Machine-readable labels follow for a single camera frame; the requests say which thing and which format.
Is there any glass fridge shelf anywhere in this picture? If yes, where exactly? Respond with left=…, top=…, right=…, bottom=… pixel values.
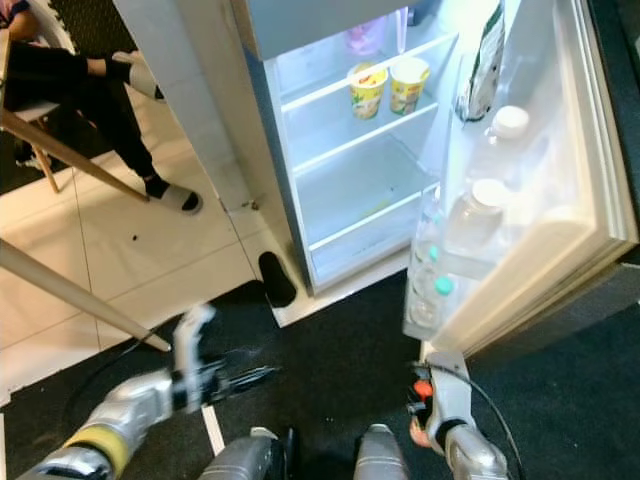
left=275, top=30, right=458, bottom=113
left=285, top=95, right=443, bottom=178
left=305, top=190, right=438, bottom=253

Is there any white fridge door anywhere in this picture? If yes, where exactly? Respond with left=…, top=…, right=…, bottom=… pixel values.
left=401, top=0, right=640, bottom=358

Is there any grey fridge cabinet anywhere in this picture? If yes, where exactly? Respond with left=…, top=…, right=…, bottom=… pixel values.
left=230, top=0, right=463, bottom=298

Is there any long white floor tape strip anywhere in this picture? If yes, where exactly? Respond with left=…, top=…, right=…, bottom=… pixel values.
left=202, top=404, right=227, bottom=457

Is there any silver robot right leg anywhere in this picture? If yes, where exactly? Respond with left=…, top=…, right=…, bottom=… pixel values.
left=352, top=423, right=412, bottom=480

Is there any small clear bottle teal cap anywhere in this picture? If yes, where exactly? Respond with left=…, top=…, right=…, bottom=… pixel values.
left=414, top=241, right=447, bottom=277
left=407, top=275, right=457, bottom=332

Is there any black oval floor object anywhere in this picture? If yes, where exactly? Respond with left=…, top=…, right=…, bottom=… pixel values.
left=256, top=249, right=299, bottom=310

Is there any large clear bottle white cap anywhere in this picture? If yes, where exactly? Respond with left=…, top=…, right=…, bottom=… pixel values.
left=468, top=104, right=534, bottom=188
left=444, top=177, right=514, bottom=258

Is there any yellow green noodle cup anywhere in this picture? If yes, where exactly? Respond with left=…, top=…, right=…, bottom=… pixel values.
left=346, top=61, right=392, bottom=122
left=387, top=55, right=432, bottom=118

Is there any white green snack bag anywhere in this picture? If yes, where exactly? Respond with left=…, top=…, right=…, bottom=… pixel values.
left=454, top=0, right=512, bottom=124

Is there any seated person in black trousers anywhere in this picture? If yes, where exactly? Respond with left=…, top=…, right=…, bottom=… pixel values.
left=0, top=0, right=205, bottom=217

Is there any purple plastic container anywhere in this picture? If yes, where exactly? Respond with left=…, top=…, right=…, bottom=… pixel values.
left=344, top=14, right=392, bottom=57

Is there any grey freezer door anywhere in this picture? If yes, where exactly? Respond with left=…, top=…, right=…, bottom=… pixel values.
left=244, top=0, right=403, bottom=61

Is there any white chair with wooden legs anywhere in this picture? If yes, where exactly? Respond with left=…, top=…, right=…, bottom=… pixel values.
left=12, top=0, right=83, bottom=169

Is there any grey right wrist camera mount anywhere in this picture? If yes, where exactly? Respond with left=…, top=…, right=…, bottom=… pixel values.
left=424, top=349, right=473, bottom=453

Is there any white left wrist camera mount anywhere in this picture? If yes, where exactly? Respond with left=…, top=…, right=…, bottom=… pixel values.
left=171, top=304, right=220, bottom=387

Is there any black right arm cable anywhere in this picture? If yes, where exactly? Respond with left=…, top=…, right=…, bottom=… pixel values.
left=455, top=362, right=526, bottom=476

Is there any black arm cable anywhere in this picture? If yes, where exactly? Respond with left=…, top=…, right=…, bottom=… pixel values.
left=60, top=322, right=176, bottom=426
left=455, top=362, right=526, bottom=476

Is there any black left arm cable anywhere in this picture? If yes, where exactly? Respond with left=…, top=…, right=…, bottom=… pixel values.
left=60, top=322, right=176, bottom=426

